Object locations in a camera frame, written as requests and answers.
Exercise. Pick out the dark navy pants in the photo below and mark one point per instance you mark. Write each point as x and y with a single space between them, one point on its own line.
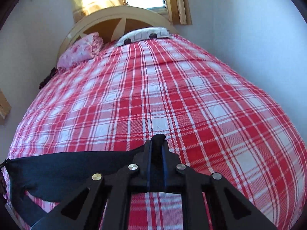
50 177

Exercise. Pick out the pink floral pillow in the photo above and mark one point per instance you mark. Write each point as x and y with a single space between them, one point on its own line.
83 49

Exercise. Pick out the yellow right curtain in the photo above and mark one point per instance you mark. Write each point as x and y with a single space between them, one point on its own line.
179 12

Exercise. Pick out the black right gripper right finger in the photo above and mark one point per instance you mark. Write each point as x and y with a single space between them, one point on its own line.
208 201

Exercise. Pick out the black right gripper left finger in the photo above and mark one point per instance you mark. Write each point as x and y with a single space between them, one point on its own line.
102 202

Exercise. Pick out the red white plaid bedspread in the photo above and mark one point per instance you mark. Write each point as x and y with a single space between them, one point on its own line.
214 119

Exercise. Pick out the black item beside bed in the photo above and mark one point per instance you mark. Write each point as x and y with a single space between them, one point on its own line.
48 78

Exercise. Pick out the cream wooden headboard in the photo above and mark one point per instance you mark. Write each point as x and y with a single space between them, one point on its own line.
114 22

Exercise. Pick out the white patterned pillow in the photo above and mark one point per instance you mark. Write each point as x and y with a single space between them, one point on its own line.
144 34

